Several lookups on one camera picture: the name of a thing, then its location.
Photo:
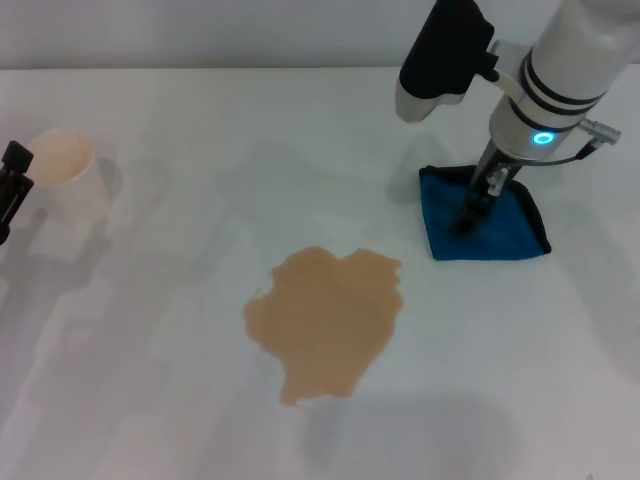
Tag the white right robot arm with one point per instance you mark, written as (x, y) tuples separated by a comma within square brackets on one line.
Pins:
[(570, 55)]

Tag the white paper cup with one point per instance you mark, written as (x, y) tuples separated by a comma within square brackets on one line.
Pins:
[(70, 170)]

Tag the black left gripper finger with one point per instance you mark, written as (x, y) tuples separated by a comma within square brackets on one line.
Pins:
[(14, 190)]

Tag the brown water stain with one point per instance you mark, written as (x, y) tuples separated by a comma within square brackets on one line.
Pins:
[(325, 320)]

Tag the blue rag with black trim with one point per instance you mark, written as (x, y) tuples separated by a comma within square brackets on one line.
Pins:
[(505, 235)]

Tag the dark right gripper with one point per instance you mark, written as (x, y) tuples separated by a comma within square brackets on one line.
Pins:
[(487, 167)]

